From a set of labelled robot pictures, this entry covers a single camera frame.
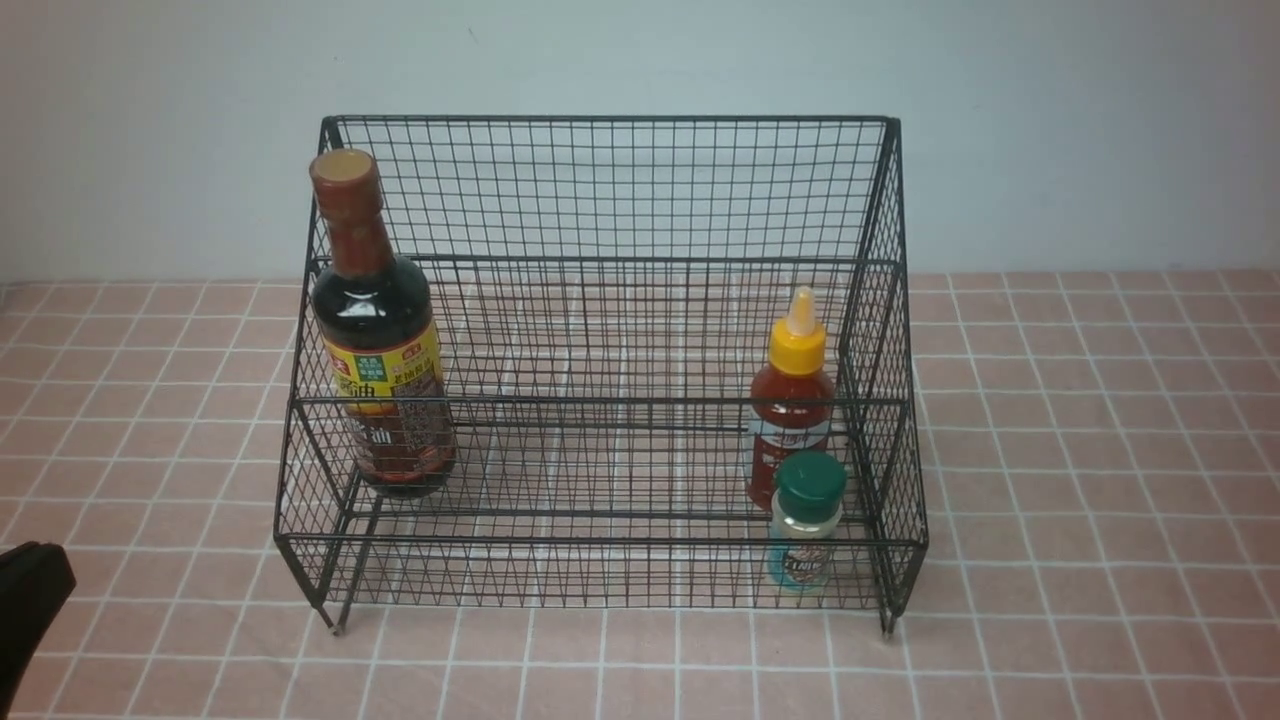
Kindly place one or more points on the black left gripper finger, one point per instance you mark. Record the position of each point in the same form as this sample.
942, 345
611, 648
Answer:
36, 581

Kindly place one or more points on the dark soy sauce bottle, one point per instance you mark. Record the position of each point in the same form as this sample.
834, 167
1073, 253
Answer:
375, 315

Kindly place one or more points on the green-capped seasoning jar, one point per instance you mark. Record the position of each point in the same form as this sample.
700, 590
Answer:
807, 506

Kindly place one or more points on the red chili sauce bottle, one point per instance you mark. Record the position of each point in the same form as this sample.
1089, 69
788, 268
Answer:
792, 396

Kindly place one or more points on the black wire shelf rack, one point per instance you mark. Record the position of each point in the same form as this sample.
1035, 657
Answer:
603, 290

